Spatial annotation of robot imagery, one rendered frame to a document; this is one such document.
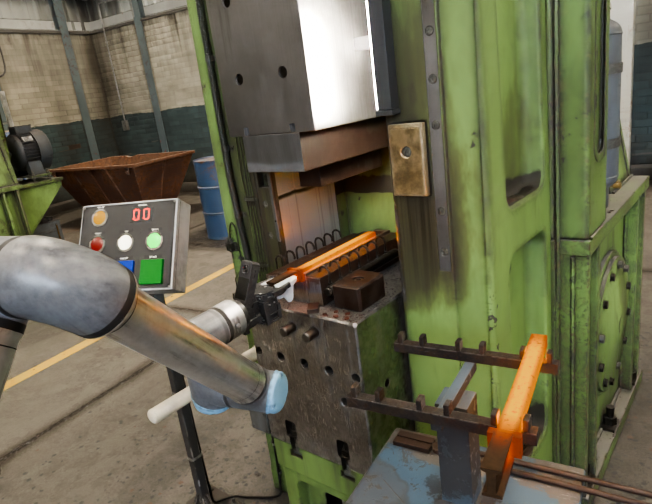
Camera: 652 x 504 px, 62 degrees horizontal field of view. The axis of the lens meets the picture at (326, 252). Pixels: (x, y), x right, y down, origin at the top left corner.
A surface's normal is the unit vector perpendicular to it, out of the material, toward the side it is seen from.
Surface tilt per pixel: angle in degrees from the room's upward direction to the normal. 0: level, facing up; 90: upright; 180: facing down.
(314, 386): 90
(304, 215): 90
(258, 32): 90
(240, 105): 90
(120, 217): 60
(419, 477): 0
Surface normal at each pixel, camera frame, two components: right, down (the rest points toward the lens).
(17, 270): 0.00, -0.20
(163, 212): -0.26, -0.21
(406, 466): -0.13, -0.95
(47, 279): 0.25, -0.10
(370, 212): -0.62, 0.30
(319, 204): 0.78, 0.08
